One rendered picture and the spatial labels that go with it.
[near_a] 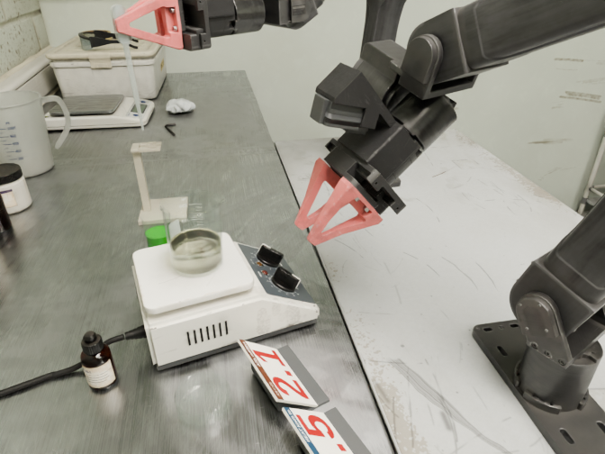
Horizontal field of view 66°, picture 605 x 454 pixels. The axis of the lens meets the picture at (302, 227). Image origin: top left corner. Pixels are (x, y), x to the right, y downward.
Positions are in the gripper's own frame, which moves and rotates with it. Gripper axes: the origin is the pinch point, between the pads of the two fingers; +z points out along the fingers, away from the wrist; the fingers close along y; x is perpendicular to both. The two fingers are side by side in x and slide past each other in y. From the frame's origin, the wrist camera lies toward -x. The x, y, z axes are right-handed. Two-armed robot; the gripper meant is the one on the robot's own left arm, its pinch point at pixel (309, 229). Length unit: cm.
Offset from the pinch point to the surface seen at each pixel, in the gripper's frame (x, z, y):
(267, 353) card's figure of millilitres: 4.1, 12.8, 5.2
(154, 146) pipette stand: -6.9, 9.9, -34.8
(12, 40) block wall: -27, 28, -122
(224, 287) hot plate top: -3.0, 10.8, 0.6
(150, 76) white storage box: 4, 7, -111
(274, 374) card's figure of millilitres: 3.0, 12.7, 9.0
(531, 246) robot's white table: 35.6, -21.3, -1.7
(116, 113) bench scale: -2, 19, -89
